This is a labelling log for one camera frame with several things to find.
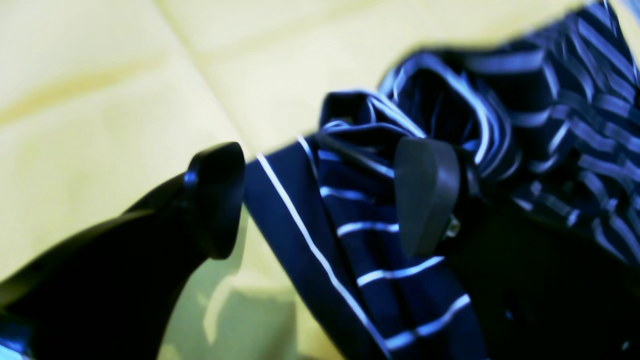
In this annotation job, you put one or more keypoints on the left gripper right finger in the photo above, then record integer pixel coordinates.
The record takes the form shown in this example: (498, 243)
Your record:
(540, 291)

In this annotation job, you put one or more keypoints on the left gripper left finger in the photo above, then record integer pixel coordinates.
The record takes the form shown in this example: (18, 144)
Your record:
(108, 292)

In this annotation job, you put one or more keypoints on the navy white striped T-shirt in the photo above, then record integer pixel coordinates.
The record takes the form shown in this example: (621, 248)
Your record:
(551, 117)

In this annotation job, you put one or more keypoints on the yellow table cloth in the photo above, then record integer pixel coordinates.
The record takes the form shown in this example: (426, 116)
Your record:
(103, 99)

